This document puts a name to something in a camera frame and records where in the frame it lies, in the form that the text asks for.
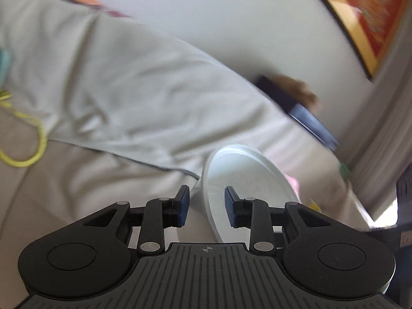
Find striped curtain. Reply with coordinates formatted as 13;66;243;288
341;48;412;222

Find pink plush toy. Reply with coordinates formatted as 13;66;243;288
285;172;301;197

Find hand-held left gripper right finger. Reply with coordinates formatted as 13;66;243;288
224;186;332;255

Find white plate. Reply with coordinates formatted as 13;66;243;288
200;144;301;243

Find green towel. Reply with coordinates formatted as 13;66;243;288
0;47;12;86

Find beige sofa cover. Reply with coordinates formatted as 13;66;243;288
0;0;374;309

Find brown fuzzy object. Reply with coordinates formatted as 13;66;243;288
273;74;321;110

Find dark furniture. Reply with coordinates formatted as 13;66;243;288
394;167;412;309

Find dark blue book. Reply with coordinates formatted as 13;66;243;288
256;75;340;152

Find yellow cord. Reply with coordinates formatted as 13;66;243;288
0;92;48;168

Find red and gold picture frame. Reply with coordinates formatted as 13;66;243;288
315;0;412;82

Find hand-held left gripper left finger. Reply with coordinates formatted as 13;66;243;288
82;185;190;255

